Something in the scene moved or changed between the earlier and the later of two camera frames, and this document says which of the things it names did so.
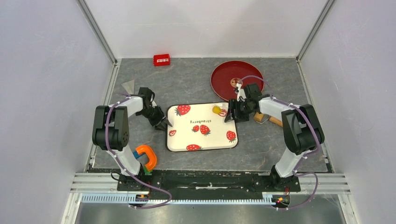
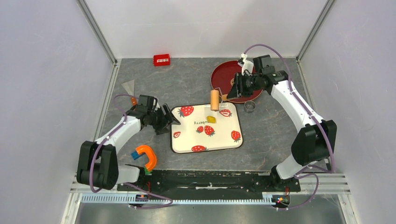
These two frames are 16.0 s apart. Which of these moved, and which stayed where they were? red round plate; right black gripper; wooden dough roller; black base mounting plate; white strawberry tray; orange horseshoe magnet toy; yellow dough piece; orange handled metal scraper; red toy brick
Moved: right black gripper; wooden dough roller; yellow dough piece
Stayed: red round plate; orange handled metal scraper; orange horseshoe magnet toy; white strawberry tray; black base mounting plate; red toy brick
